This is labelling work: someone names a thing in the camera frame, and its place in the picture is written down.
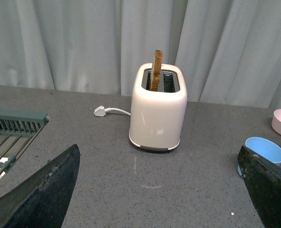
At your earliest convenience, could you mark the blue cup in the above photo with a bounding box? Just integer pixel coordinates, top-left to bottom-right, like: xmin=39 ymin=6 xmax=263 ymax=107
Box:
xmin=240 ymin=137 xmax=281 ymax=166

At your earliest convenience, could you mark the grey curtain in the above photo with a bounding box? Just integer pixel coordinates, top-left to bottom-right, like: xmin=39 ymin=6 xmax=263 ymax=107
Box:
xmin=0 ymin=0 xmax=281 ymax=109

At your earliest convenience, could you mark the toast slice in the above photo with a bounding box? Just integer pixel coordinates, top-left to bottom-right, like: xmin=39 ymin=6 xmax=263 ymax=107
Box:
xmin=150 ymin=50 xmax=163 ymax=92

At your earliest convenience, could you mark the green dish rack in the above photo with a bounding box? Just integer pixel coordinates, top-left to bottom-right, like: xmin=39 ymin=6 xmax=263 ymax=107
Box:
xmin=0 ymin=108 xmax=49 ymax=179

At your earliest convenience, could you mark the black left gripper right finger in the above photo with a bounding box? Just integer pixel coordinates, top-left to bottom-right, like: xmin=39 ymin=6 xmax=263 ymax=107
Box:
xmin=237 ymin=146 xmax=281 ymax=228

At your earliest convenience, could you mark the white power cable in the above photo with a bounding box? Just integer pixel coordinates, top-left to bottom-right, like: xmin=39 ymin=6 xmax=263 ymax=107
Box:
xmin=104 ymin=107 xmax=132 ymax=116

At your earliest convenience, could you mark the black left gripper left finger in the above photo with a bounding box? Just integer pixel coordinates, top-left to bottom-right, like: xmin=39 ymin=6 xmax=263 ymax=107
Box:
xmin=0 ymin=144 xmax=80 ymax=228

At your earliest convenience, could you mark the white power plug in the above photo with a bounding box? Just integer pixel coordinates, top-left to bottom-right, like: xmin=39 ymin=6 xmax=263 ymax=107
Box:
xmin=94 ymin=106 xmax=106 ymax=117

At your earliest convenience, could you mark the cream white toaster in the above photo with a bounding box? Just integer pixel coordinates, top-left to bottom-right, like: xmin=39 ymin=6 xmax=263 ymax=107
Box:
xmin=129 ymin=63 xmax=187 ymax=151

